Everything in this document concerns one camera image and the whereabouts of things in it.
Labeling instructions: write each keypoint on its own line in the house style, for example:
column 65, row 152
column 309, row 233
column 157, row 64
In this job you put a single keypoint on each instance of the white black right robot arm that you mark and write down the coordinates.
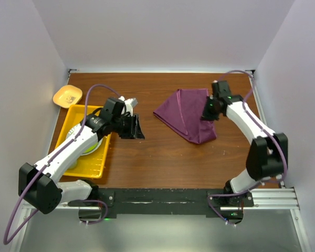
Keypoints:
column 267, row 159

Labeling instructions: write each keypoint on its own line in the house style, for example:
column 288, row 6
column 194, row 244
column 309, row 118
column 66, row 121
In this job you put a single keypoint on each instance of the aluminium frame rail right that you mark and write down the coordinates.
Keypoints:
column 257, row 97

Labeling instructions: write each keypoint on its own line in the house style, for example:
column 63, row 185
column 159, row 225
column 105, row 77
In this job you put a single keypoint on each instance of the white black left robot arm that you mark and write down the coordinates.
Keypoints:
column 39, row 184

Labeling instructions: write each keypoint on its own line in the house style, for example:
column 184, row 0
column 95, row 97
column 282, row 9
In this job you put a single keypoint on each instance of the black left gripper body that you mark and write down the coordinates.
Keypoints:
column 126, row 130

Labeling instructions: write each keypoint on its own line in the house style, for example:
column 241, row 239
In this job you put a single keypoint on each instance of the aluminium frame rail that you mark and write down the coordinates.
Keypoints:
column 257, row 97
column 263, row 199

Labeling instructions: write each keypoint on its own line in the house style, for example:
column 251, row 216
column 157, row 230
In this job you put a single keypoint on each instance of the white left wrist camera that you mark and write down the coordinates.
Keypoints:
column 130, row 104

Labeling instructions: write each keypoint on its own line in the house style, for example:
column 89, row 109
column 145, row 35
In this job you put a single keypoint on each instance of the aluminium frame rail front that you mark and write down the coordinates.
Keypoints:
column 263, row 199

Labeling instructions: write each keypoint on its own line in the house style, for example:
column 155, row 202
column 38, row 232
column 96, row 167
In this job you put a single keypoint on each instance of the green white plate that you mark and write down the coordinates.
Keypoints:
column 88, row 150

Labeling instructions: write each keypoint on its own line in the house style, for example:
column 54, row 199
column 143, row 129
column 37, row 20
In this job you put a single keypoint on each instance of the yellow plastic tray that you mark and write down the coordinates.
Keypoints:
column 89, row 166

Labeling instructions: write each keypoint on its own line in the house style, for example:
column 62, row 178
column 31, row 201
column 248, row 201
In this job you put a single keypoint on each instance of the purple cloth napkin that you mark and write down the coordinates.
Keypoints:
column 182, row 112

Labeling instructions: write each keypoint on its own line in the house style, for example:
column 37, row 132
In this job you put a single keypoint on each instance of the yellow square bowl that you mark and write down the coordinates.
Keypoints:
column 67, row 95

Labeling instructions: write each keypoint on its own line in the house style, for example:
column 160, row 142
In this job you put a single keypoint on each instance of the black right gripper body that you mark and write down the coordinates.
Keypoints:
column 209, row 112

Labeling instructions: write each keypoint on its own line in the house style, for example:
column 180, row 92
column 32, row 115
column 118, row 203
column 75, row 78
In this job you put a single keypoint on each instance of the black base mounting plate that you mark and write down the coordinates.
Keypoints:
column 157, row 201

